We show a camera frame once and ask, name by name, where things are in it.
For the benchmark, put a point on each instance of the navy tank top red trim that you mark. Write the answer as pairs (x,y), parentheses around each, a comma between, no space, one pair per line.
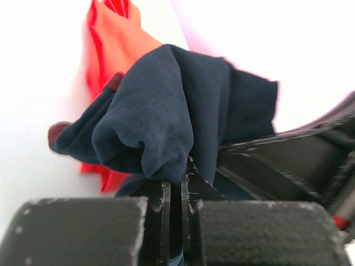
(171,105)

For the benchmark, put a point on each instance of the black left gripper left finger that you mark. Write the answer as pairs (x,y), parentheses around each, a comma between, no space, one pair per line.
(131,230)

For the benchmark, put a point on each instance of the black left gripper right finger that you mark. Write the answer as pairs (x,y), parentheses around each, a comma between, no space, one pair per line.
(221,232)

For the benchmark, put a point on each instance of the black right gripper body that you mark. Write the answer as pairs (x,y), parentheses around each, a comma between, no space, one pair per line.
(313,163)

